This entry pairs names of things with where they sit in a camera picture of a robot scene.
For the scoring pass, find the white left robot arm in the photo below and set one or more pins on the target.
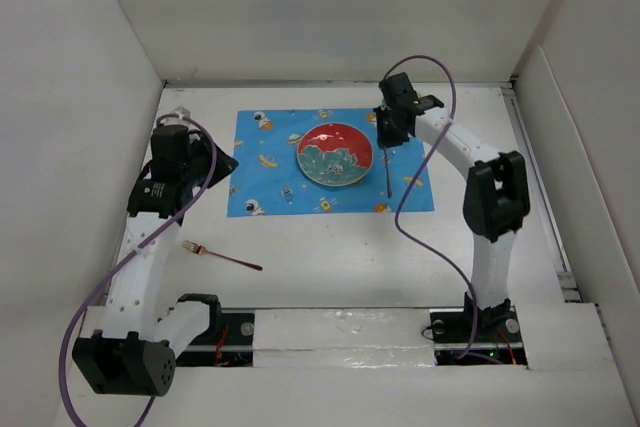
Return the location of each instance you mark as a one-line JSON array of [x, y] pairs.
[[135, 348]]

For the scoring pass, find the red and teal plate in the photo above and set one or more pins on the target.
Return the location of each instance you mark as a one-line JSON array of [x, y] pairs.
[[335, 154]]

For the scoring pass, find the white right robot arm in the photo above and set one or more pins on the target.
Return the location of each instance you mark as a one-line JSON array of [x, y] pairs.
[[496, 198]]

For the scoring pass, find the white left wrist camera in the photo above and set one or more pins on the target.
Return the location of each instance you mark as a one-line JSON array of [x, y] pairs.
[[178, 116]]

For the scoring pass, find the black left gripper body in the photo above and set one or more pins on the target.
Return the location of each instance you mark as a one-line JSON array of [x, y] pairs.
[[190, 169]]

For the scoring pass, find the copper fork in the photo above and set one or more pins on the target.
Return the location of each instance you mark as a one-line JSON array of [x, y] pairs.
[[201, 250]]

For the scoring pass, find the copper spoon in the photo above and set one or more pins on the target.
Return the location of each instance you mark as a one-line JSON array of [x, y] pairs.
[[388, 173]]

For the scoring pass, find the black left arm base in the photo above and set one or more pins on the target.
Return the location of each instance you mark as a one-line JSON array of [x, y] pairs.
[[231, 347]]

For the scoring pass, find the blue space-print placemat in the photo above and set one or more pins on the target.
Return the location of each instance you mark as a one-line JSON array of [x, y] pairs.
[[268, 180]]

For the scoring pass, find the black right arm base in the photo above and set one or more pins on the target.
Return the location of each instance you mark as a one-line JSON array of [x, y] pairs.
[[462, 338]]

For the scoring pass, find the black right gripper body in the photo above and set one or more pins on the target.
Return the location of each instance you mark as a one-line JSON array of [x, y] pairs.
[[393, 109]]

